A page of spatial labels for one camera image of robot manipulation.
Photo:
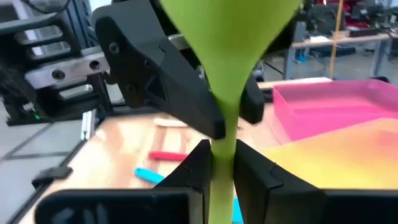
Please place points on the black table edge clip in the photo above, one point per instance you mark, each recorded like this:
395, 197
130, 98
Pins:
53, 174

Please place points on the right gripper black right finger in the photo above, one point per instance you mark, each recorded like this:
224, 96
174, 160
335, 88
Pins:
264, 186

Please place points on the green silicone spoon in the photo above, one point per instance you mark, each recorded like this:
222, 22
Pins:
224, 62

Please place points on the light wood workbench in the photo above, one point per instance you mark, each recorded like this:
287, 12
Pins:
342, 40

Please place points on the pink plastic bin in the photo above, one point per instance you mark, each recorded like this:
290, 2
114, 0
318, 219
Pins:
326, 124

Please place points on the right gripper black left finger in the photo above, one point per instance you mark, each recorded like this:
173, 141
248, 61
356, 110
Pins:
199, 168

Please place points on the blue silicone spatula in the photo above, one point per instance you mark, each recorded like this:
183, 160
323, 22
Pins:
149, 175

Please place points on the red silicone spatula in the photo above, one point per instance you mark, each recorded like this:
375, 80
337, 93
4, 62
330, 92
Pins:
166, 155

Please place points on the silver aluminium bracket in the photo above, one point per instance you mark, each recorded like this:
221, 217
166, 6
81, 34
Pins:
88, 124

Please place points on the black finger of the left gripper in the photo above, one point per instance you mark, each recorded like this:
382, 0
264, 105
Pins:
252, 99
174, 93

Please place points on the black aluminium table frame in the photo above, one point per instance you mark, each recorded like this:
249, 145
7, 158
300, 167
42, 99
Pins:
76, 28

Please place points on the yellow plastic bin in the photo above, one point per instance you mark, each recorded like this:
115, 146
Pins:
342, 161

